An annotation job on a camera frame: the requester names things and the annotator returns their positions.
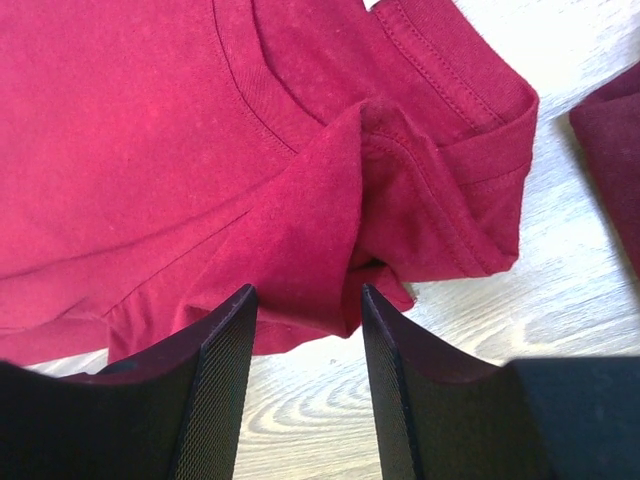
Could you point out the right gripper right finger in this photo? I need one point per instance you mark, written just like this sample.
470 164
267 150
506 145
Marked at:
441 413

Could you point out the red t-shirt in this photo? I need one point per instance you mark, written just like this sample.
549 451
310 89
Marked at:
158 155

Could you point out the folded dark maroon t-shirt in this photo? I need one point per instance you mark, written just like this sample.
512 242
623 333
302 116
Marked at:
606 125

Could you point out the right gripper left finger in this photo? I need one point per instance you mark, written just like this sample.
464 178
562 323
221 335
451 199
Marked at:
171 411

